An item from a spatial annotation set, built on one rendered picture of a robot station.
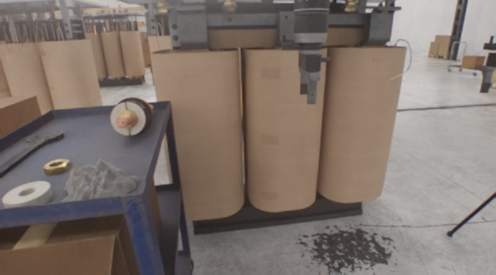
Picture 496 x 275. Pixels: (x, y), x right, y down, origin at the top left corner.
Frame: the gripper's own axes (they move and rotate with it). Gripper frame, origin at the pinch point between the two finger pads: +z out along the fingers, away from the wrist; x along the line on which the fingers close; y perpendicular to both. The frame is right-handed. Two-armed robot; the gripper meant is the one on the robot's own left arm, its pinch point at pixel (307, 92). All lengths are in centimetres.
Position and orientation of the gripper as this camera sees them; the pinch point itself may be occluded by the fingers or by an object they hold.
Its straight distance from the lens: 89.2
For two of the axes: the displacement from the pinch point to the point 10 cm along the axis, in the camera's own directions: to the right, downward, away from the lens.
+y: 10.0, -0.1, -0.3
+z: 0.2, 9.5, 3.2
